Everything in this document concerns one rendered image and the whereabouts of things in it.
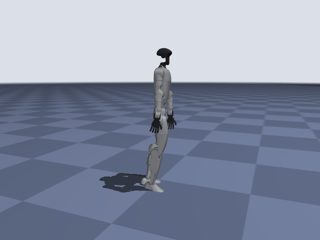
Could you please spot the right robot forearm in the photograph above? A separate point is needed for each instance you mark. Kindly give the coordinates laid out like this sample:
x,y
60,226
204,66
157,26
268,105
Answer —
x,y
158,103

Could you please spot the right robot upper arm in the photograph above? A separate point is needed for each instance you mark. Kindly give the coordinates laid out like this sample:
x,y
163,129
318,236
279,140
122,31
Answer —
x,y
159,74

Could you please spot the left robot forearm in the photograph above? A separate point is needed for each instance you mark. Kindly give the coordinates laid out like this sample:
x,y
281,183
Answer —
x,y
169,104

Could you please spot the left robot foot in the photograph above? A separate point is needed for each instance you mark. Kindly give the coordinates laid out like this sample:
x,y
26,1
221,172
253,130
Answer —
x,y
144,180

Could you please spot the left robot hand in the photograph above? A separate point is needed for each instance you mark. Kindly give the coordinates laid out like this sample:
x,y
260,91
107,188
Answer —
x,y
171,121

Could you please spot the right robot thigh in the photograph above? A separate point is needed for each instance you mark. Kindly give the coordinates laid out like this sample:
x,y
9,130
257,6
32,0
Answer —
x,y
162,135

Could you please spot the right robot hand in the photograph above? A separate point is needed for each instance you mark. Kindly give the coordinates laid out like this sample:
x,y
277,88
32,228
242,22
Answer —
x,y
156,124

